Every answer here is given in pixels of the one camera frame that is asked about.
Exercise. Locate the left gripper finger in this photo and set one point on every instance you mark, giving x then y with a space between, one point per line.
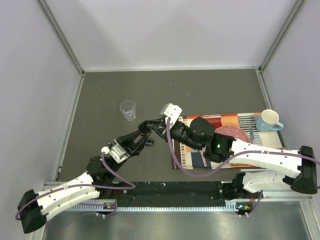
126 141
139 145

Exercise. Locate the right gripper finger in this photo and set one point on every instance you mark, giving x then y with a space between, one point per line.
156 123
161 132

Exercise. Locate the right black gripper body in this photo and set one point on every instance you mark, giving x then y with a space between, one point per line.
180 133

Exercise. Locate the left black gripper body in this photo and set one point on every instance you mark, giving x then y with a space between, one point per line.
126 148

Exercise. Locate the black oval earbud case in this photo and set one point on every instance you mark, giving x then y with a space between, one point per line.
144 129

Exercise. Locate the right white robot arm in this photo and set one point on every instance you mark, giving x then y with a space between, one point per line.
282 169

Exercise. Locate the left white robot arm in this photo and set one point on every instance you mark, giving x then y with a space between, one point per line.
36 208

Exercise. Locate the colourful patterned placemat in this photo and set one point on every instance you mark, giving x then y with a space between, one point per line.
217 147

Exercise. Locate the clear plastic cup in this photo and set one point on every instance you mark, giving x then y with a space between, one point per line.
128 110

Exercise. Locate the pink dotted plate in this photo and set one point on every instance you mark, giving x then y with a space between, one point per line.
234 132

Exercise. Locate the light blue mug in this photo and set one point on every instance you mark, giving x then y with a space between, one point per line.
268 120

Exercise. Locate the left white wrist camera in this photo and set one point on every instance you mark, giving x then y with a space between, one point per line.
117 152

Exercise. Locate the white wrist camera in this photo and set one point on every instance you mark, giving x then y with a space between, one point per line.
171 111
117 152

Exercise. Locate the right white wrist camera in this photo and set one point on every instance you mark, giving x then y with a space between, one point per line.
171 111

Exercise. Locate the pink handled fork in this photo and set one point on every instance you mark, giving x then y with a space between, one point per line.
203 158

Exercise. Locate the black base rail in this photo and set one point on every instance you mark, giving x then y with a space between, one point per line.
175 194

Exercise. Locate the pink handled knife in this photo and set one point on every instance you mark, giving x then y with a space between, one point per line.
251 132

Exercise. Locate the aluminium frame profile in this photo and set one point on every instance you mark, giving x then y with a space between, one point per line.
243 205

